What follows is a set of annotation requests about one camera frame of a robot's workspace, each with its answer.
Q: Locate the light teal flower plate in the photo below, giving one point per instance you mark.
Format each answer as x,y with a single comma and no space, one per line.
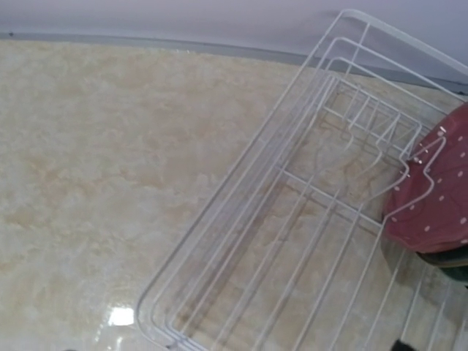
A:
451,263

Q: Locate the white wire dish rack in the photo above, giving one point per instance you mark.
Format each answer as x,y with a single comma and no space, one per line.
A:
286,254

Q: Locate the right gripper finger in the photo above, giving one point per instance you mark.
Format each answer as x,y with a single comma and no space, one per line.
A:
399,345

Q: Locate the pink dotted plate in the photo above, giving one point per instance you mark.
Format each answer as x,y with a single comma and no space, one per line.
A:
427,210

